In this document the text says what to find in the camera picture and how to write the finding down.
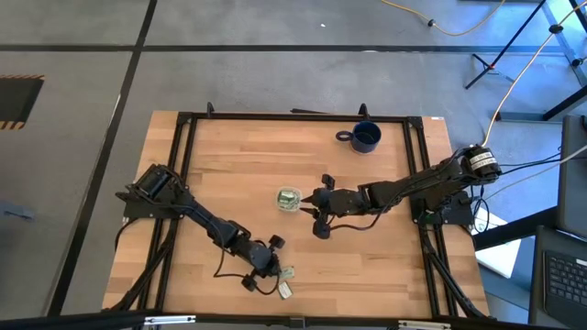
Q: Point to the grey monitor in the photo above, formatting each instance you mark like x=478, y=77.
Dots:
x=573, y=183

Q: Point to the dark blue ceramic mug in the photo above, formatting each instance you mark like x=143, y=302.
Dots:
x=367, y=137

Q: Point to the clear plastic container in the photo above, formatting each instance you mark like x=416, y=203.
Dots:
x=300, y=194

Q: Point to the grey flat floor object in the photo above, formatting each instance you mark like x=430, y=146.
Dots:
x=18, y=213

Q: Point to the black-legged office desk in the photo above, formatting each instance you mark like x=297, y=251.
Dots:
x=566, y=103

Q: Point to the black hazard-striped floor hatch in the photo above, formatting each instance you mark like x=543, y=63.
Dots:
x=18, y=101

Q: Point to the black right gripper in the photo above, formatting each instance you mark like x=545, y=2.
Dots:
x=341, y=202

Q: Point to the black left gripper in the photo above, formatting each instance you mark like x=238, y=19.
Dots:
x=262, y=261

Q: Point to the dark grey laptop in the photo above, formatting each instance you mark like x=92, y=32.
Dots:
x=564, y=275

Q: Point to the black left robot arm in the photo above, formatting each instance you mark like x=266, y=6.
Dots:
x=206, y=220

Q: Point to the black aluminium table frame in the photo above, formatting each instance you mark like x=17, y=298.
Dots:
x=298, y=117

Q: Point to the silver bracket plate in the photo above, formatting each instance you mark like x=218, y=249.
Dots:
x=169, y=320
x=424, y=325

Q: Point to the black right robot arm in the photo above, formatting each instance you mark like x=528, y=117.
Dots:
x=413, y=185

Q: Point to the black table clamp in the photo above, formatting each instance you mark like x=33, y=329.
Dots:
x=363, y=110
x=210, y=109

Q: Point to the white box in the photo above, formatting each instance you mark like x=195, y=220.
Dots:
x=500, y=256

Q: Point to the black frame beam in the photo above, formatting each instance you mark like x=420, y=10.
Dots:
x=69, y=321

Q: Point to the pale green sweetener packet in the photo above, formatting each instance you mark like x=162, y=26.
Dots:
x=288, y=199
x=288, y=273

